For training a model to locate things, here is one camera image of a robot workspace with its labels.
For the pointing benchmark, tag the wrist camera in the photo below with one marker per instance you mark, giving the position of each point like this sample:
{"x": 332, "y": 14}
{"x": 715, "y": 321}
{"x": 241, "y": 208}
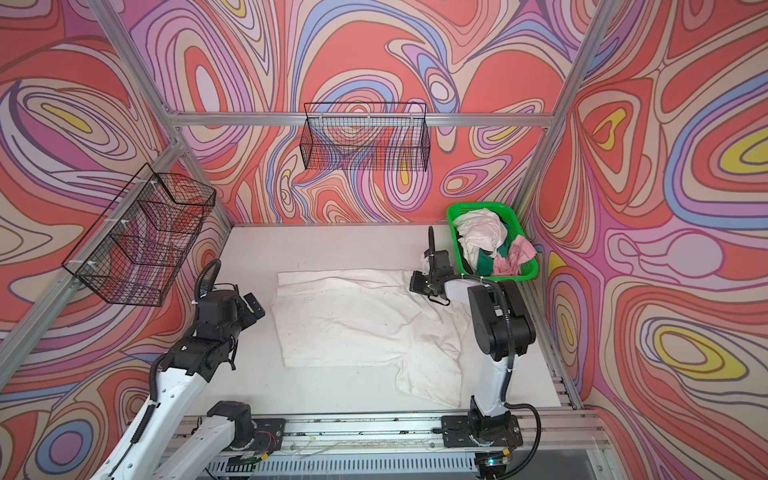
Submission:
{"x": 438, "y": 263}
{"x": 218, "y": 307}

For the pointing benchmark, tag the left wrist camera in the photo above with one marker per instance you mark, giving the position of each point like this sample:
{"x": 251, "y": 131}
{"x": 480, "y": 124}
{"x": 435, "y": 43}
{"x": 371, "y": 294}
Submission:
{"x": 218, "y": 307}

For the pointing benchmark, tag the white cloth in basket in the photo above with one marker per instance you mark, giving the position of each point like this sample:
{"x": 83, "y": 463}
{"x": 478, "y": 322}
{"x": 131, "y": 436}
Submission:
{"x": 480, "y": 230}

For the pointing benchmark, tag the green plastic laundry basket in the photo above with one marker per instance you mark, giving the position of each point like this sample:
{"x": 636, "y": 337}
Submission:
{"x": 509, "y": 218}

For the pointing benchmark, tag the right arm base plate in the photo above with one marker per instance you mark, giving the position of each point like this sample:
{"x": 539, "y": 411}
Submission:
{"x": 475, "y": 430}

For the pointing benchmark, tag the white t shirt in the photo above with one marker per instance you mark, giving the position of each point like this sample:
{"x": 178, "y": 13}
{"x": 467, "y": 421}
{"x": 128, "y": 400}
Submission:
{"x": 370, "y": 318}

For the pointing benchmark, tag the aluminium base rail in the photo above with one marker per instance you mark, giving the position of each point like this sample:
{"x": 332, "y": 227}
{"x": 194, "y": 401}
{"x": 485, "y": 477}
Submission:
{"x": 574, "y": 444}

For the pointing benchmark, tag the green cloth in basket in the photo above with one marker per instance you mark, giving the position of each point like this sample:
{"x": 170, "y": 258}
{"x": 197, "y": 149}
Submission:
{"x": 489, "y": 261}

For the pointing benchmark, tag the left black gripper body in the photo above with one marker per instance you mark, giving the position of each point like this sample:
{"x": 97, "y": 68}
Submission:
{"x": 246, "y": 315}

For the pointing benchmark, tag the black wire basket wall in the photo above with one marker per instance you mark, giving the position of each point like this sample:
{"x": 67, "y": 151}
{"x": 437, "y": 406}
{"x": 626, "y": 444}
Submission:
{"x": 365, "y": 136}
{"x": 133, "y": 257}

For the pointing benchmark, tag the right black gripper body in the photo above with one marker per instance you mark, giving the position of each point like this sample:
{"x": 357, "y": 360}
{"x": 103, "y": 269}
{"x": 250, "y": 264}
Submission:
{"x": 424, "y": 283}

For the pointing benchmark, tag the black wire basket left wall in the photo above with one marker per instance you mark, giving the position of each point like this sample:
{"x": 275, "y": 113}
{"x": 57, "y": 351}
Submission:
{"x": 133, "y": 257}

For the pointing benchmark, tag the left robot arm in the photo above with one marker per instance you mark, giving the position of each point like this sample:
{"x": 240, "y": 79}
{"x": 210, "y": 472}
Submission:
{"x": 177, "y": 378}

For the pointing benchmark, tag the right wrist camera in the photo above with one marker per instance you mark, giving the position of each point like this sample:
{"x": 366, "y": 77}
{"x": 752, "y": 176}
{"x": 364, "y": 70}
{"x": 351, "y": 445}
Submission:
{"x": 438, "y": 263}

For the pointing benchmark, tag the pink cloth in basket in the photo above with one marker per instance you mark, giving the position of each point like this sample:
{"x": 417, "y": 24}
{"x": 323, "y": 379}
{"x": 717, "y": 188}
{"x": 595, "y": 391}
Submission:
{"x": 510, "y": 256}

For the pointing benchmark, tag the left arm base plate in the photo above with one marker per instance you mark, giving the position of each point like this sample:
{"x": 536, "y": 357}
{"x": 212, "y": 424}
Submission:
{"x": 266, "y": 436}

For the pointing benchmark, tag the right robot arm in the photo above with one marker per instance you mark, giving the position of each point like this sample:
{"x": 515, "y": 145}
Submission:
{"x": 503, "y": 331}

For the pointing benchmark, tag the black wire basket back wall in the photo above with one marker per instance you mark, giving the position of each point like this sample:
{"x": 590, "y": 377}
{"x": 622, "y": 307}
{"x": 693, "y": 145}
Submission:
{"x": 365, "y": 136}

